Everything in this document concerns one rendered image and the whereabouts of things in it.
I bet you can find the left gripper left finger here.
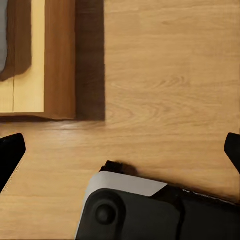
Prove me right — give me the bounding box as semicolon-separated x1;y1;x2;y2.
0;133;26;192

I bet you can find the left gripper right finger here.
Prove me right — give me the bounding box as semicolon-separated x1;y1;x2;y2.
224;133;240;173

